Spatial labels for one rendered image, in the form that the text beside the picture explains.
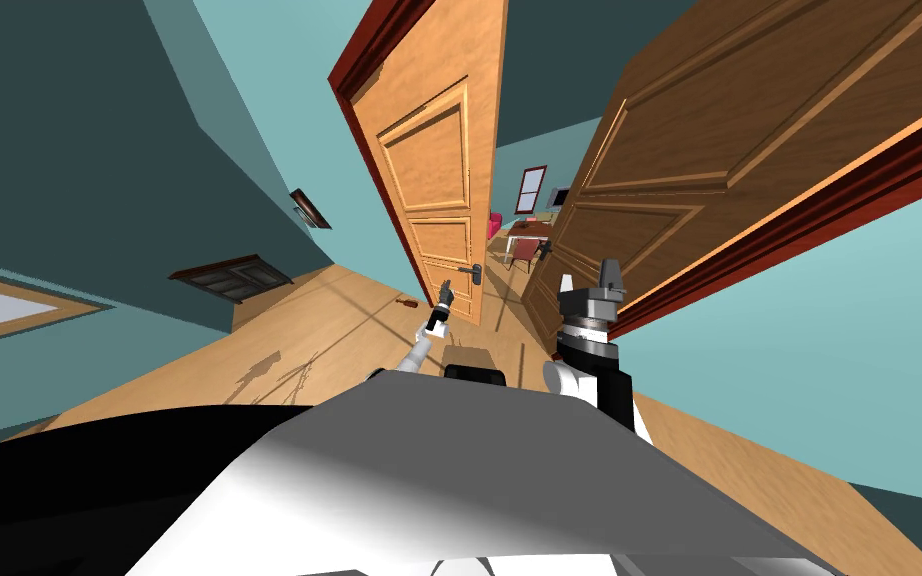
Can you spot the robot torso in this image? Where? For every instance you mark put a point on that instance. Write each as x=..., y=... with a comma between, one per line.
x=461, y=480

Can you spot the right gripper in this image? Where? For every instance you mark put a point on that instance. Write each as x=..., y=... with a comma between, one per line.
x=589, y=306

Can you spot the dark framed wall picture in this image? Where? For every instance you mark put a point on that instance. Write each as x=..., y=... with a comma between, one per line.
x=309, y=209

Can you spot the light orange door leaf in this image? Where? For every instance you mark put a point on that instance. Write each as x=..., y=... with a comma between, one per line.
x=437, y=160

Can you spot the pink armchair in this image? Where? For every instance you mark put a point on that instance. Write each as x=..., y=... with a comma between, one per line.
x=494, y=225

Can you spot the red framed window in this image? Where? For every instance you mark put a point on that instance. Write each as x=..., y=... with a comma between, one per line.
x=531, y=190

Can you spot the dark brown framed window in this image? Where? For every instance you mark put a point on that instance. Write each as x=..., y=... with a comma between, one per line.
x=230, y=278

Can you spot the red chair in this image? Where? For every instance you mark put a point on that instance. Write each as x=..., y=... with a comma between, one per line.
x=525, y=252

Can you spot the small brown bottle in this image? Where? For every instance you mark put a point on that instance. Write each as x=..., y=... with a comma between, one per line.
x=407, y=303

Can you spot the brown wooden table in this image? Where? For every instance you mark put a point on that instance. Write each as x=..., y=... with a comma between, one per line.
x=531, y=229

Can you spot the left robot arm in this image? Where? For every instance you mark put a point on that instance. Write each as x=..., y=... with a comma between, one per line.
x=93, y=488

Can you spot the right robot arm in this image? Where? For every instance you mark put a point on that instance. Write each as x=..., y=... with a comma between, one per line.
x=598, y=376

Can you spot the dark brown door leaf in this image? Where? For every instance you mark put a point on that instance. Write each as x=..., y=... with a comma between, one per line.
x=693, y=136

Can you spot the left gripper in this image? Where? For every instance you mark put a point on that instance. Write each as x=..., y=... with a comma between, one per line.
x=444, y=307

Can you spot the grey television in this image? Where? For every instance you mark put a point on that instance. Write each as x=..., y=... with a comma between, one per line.
x=559, y=198

